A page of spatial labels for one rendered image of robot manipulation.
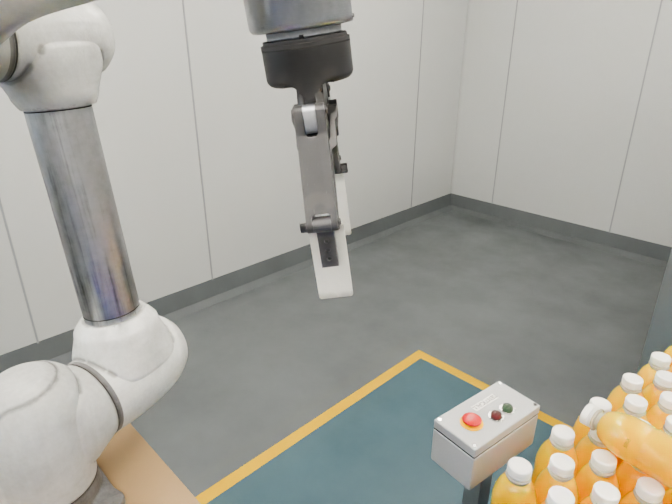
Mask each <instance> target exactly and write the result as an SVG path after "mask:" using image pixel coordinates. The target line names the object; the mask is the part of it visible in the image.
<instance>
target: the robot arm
mask: <svg viewBox="0 0 672 504"><path fill-rule="evenodd" d="M94 1H98V0H0V86H1V88H2V89H3V90H4V92H5V93H6V94H7V96H8V97H9V99H10V101H11V103H12V104H13V105H14V106H15V107H16V108H17V109H18V110H19V111H23V113H24V116H25V120H26V123H27V127H28V130H29V133H30V137H31V140H32V144H33V147H34V151H35V154H36V158H37V161H38V164H39V168H40V171H41V175H42V178H43V182H44V185H45V188H46V192H47V195H48V199H49V202H50V206H51V209H52V213H53V216H54V219H55V223H56V226H57V230H58V233H59V237H60V240H61V244H62V247H63V250H64V254H65V257H66V261H67V264H68V268H69V271H70V274H71V278H72V281H73V285H74V288H75V292H76V295H77V299H78V302H79V305H80V309H81V312H82V317H81V319H80V320H79V322H78V323H77V325H76V327H75V329H74V332H73V338H74V340H73V349H72V362H71V363H69V364H68V365H64V364H61V363H58V362H53V361H46V360H40V361H33V362H27V363H23V364H19V365H16V366H14V367H11V368H9V369H7V370H5V371H4V372H2V373H1V374H0V504H125V503H126V500H125V496H124V494H123V493H122V492H121V491H119V490H117V489H116V488H114V487H113V485H112V484H111V483H110V481H109V480H108V478H107V477H106V476H105V474H104V473H103V471H102V470H101V469H100V467H99V466H98V464H97V461H96V460H97V459H98V458H99V456H100V455H101V453H102V452H103V450H104V449H105V447H106V446H107V444H108V443H109V442H110V440H111V439H112V437H113V436H114V435H115V433H117V432H118V431H119V430H121V429H122V428H123V427H125V426H126V425H128V424H129V423H131V422H132V421H134V420H135V419H136V418H138V417H139V416H140V415H142V414H143V413H144V412H145V411H147V410H148V409H149V408H150V407H151V406H153V405H154V404H155V403H156V402H157V401H158V400H159V399H160V398H161V397H163V396H164V395H165V394H166V393H167V392H168V391H169V390H170V389H171V387H172V386H173V385H174V384H175V382H176V381H177V380H178V378H179V377H180V375H181V373H182V371H183V369H184V367H185V364H186V362H187V358H188V348H187V343H186V340H185V338H184V335H183V334H182V332H181V330H180V329H179V328H178V327H177V326H176V325H175V324H174V323H173V322H172V321H170V320H168V319H166V318H164V317H162V316H159V315H158V314H157V311H156V310H155V309H154V308H153V307H151V306H150V305H148V304H147V303H145V302H143V301H141V300H139V298H138V294H137V290H136V285H135V281H134V277H133V273H132V269H131V265H130V261H129V256H128V252H127V248H126V244H125V240H124V236H123V232H122V227H121V223H120V219H119V215H118V211H117V207H116V203H115V198H114V194H113V190H112V186H111V182H110V178H109V174H108V169H107V165H106V161H105V157H104V153H103V149H102V145H101V140H100V136H99V132H98V128H97V124H96V120H95V116H94V111H93V107H92V104H94V103H96V102H97V100H98V97H99V91H100V90H99V87H100V81H101V75H102V72H103V71H105V70H106V68H107V67H108V66H109V64H110V62H111V60H112V58H113V56H114V52H115V38H114V33H113V30H112V27H111V24H110V22H109V21H108V19H107V17H106V16H105V14H104V13H103V12H102V10H101V9H100V8H99V7H98V6H96V5H95V4H94V3H92V2H94ZM243 2H244V7H245V13H246V18H247V23H248V28H249V31H250V33H251V34H252V35H265V34H266V39H267V42H263V43H262V44H263V46H262V47H261V52H262V57H263V63H264V69H265V74H266V80H267V83H268V85H269V86H271V87H273V88H277V89H286V88H291V87H292V88H294V89H296V92H297V104H294V106H293V108H292V110H291V118H292V123H293V126H294V129H295V132H296V145H297V150H298V155H299V164H300V173H301V182H302V191H303V201H304V210H305V219H306V223H302V224H300V231H301V233H308V234H309V239H310V245H311V251H312V257H313V263H314V269H315V275H316V281H317V287H318V293H319V298H321V299H328V298H337V297H347V296H352V295H353V288H352V281H351V273H350V266H349V259H348V251H347V244H346V237H345V235H351V225H350V218H349V210H348V202H347V195H346V187H345V179H344V174H343V173H348V167H347V163H340V161H341V155H339V148H338V141H337V136H338V135H339V130H338V117H339V114H338V105H337V99H331V97H330V90H331V87H330V85H329V83H328V82H336V81H339V80H343V79H345V78H348V77H349V76H350V75H351V74H352V73H353V61H352V52H351V43H350V34H347V31H346V30H342V28H341V23H346V22H350V21H353V17H354V13H352V6H351V0H243ZM341 173H342V174H341ZM318 214H321V215H322V216H319V217H315V215H318Z"/></svg>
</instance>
